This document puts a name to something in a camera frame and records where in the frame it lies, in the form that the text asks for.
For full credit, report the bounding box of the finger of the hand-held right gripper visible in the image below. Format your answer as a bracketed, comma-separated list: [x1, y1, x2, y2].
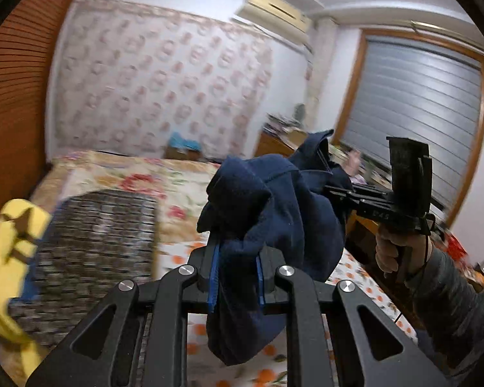
[324, 184, 390, 200]
[327, 193, 372, 215]

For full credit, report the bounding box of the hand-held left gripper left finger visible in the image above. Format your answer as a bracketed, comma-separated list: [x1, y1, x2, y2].
[26, 238, 222, 387]

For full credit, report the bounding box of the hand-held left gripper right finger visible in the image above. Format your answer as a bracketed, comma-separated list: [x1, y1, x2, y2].
[256, 246, 448, 387]

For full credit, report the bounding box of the navy printed t-shirt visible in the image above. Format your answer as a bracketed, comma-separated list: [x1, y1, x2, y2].
[197, 130, 353, 367]

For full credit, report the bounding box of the person's right forearm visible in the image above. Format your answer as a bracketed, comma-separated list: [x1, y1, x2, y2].
[411, 246, 484, 380]

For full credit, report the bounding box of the person's right hand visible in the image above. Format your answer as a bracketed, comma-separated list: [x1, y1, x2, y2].
[375, 222, 432, 283]

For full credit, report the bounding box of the pink jug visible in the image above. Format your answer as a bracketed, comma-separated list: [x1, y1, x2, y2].
[345, 149, 361, 176]

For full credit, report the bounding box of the cardboard box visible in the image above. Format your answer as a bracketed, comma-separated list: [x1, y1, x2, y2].
[282, 127, 307, 146]

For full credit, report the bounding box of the orange-print white bed sheet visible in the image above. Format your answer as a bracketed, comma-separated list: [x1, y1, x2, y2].
[141, 230, 418, 387]

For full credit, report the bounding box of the wooden sideboard cabinet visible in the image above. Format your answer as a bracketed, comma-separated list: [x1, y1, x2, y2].
[256, 127, 388, 251]

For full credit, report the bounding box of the stack of books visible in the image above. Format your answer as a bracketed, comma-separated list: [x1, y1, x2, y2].
[264, 113, 303, 134]

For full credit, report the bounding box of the grey window blind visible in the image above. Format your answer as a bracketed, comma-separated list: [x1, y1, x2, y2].
[339, 34, 484, 226]

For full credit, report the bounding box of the floral blanket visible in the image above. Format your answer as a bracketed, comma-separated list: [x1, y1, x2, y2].
[28, 150, 222, 246]

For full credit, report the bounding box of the black circle-patterned pillow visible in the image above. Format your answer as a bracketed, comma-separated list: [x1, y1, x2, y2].
[8, 191, 162, 347]

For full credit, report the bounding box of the tied beige curtain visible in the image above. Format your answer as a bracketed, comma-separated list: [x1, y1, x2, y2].
[304, 16, 335, 105]

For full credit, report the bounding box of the wooden box with blue cloth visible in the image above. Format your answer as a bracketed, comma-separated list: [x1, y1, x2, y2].
[165, 131, 204, 160]

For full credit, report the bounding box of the circle-patterned sheer curtain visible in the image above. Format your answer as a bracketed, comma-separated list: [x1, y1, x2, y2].
[48, 0, 283, 162]

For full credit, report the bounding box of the yellow plush toy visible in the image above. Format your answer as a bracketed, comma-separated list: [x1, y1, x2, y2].
[0, 198, 53, 387]

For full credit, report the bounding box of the wooden louvered wardrobe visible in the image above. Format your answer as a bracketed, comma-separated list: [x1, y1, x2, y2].
[0, 0, 91, 243]

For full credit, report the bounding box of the cream wall air conditioner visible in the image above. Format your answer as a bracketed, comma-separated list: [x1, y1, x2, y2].
[231, 0, 313, 45]

